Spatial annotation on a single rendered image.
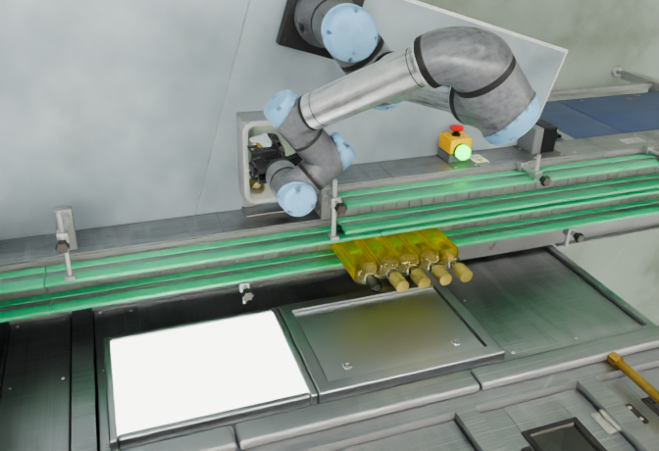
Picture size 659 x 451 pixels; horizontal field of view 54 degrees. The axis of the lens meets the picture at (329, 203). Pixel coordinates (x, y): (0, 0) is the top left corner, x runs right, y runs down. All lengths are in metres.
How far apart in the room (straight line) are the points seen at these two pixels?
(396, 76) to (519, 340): 0.84
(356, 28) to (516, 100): 0.44
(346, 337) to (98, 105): 0.82
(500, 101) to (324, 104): 0.33
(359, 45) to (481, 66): 0.41
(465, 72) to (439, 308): 0.80
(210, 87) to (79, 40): 0.32
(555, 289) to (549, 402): 0.47
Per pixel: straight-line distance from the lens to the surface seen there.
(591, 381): 1.66
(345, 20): 1.44
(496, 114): 1.17
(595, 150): 2.15
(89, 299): 1.65
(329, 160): 1.34
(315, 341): 1.60
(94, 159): 1.69
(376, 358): 1.56
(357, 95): 1.20
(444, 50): 1.12
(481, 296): 1.88
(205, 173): 1.73
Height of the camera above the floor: 2.33
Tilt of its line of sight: 57 degrees down
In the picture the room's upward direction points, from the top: 142 degrees clockwise
